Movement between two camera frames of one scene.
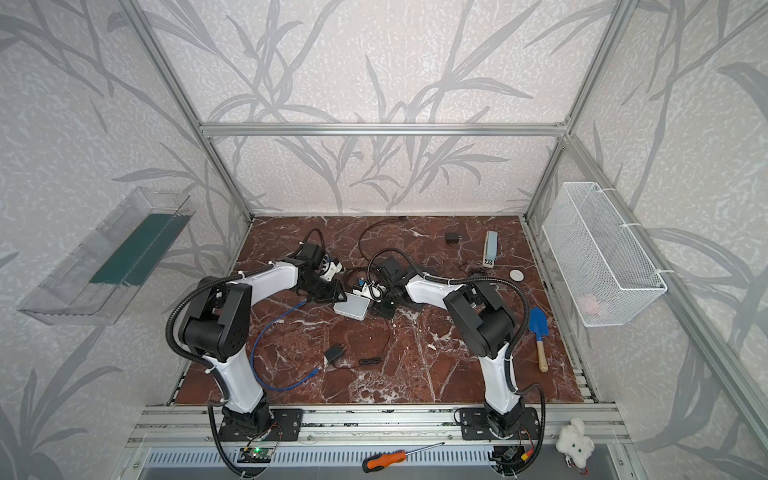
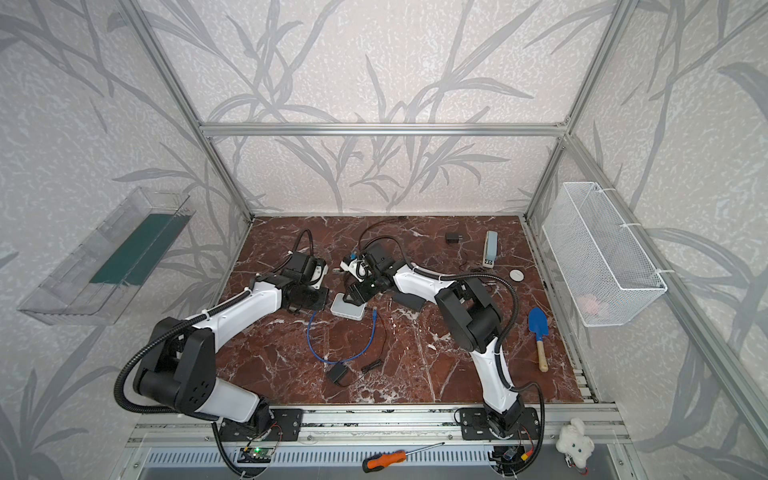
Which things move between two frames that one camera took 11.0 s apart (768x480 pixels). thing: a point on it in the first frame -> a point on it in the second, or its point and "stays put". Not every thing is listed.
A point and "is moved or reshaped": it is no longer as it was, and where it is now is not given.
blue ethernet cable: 297,383 -> 344,360
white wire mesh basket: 604,268 stays put
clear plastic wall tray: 85,286 stays put
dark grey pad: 413,306 stays put
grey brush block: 490,249 stays put
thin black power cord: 377,358 is moved or reshaped
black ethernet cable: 359,245 stays put
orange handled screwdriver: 379,461 stays put
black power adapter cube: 334,352 -> 336,371
